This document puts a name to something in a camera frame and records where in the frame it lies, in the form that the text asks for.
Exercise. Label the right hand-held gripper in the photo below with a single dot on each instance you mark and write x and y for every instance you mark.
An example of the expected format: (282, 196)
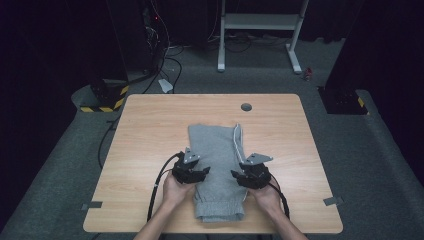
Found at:
(253, 173)

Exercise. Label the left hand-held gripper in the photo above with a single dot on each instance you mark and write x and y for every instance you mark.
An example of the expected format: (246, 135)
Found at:
(188, 170)

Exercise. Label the grey pants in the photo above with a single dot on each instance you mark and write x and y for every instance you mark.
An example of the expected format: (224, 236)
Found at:
(218, 173)

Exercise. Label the person's left hand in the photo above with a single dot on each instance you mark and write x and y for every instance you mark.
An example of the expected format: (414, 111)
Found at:
(175, 193)

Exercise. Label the person's right hand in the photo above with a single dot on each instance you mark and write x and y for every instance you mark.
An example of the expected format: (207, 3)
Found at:
(266, 196)

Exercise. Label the grey tape piece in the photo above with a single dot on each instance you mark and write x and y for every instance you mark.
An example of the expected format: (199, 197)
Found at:
(92, 205)
(332, 201)

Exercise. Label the white sheet on floor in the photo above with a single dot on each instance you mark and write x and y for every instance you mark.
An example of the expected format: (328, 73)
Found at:
(165, 85)

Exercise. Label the black base with striped edge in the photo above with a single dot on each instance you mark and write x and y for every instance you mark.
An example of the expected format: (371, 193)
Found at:
(106, 96)

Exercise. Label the black base with yellow mark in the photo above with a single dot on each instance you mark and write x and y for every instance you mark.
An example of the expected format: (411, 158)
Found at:
(343, 100)

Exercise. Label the white metal stand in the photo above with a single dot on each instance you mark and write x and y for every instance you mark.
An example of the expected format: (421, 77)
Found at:
(260, 21)

